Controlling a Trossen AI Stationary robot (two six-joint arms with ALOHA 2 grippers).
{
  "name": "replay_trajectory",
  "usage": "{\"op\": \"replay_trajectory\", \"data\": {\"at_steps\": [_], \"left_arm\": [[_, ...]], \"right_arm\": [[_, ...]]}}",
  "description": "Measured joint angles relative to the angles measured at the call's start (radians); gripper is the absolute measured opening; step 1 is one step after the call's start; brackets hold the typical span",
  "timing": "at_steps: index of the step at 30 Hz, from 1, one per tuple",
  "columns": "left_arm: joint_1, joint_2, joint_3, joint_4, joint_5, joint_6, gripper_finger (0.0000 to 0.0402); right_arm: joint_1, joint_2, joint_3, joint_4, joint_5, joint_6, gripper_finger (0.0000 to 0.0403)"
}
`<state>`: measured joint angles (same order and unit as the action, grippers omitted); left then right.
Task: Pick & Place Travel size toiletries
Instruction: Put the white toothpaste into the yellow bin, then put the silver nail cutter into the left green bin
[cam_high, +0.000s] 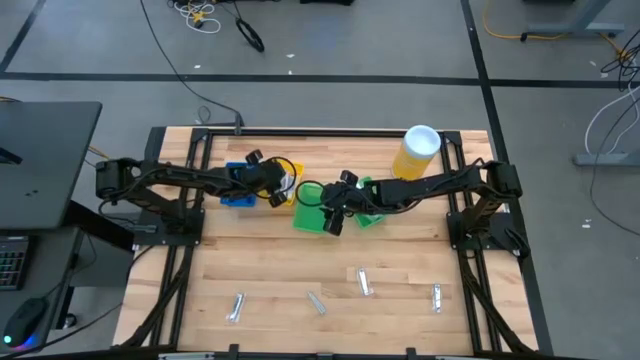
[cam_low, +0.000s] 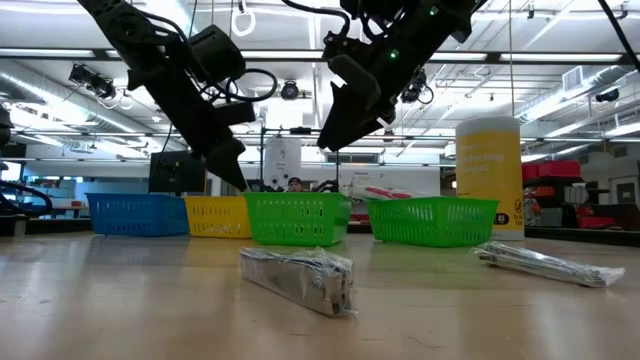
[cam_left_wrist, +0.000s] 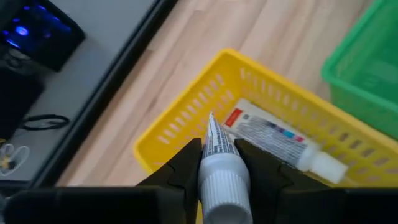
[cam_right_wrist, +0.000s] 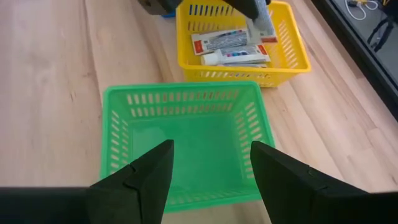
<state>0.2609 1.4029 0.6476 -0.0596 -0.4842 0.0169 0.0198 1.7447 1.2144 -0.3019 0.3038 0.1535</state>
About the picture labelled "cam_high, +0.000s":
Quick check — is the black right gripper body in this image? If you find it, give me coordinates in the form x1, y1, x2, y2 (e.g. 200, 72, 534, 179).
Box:
323, 169, 384, 237

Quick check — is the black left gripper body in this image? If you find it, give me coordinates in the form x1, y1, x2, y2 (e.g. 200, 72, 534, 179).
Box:
232, 148, 287, 208

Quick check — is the yellow plastic basket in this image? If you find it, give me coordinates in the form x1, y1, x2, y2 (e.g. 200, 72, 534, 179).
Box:
257, 158, 305, 207

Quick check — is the green plastic basket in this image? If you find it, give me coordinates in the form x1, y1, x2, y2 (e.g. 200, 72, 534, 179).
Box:
291, 182, 335, 235
355, 175, 387, 230

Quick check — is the blue plastic basket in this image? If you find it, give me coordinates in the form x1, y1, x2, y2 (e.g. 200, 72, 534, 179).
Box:
219, 160, 259, 208

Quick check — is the yellow wipes canister white lid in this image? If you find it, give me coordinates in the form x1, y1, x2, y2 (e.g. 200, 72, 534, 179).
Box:
390, 124, 442, 182

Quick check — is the black flat desk panel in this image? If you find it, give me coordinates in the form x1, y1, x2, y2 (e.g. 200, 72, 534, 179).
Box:
0, 101, 103, 231

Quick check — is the dark grey computer desk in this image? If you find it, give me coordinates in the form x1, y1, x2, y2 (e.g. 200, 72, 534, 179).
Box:
0, 227, 85, 354

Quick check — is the grey desk foot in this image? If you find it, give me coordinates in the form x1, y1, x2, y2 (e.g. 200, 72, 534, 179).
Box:
573, 151, 640, 167

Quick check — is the backlit computer keyboard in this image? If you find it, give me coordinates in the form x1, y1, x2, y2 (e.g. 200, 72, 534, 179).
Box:
0, 235, 29, 291

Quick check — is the black computer mouse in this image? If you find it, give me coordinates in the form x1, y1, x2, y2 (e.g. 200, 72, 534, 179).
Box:
2, 297, 50, 349

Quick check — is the grey desk leg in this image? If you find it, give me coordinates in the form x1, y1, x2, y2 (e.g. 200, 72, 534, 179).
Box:
519, 0, 626, 42

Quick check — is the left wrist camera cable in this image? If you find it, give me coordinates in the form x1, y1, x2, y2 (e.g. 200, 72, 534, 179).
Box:
264, 157, 299, 195

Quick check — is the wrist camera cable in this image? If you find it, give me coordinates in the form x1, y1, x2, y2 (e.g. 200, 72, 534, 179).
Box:
264, 157, 299, 195
295, 179, 326, 207

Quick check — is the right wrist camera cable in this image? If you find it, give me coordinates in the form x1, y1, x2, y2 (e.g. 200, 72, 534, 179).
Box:
295, 179, 326, 207

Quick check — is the black aluminium table frame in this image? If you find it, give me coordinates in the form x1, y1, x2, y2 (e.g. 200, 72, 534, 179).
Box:
112, 126, 554, 360

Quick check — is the black cable loop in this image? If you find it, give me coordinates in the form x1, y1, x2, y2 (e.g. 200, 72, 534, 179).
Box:
234, 17, 266, 54

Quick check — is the long black floor cable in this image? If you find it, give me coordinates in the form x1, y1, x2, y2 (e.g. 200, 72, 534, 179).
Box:
138, 0, 246, 136

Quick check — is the white cable with yellow plug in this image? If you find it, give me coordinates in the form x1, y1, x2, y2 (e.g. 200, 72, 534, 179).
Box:
167, 0, 222, 35

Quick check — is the yellow floor cable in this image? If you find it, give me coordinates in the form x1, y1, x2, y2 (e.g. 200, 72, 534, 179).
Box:
481, 0, 629, 59

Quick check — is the white floor cable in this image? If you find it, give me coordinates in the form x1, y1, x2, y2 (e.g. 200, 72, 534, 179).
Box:
583, 84, 640, 156

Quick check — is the black floor cable bundle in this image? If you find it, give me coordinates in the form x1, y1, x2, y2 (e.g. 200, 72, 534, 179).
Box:
588, 42, 640, 239

